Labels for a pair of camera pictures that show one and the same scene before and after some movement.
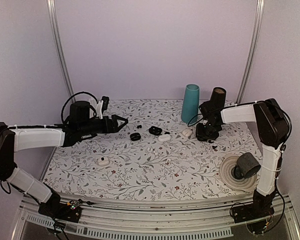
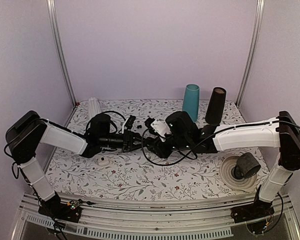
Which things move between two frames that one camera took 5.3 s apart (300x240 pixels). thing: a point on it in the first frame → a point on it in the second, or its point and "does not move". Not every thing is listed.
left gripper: x=114 y=128 → x=129 y=137
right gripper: x=200 y=132 → x=159 y=149
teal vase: x=190 y=107 does not move
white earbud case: x=106 y=102 → x=130 y=121
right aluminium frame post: x=259 y=11 does not move
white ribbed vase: x=94 y=104 does not move
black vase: x=217 y=104 does not move
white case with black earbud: x=103 y=161 does not move
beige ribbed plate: x=246 y=185 does not move
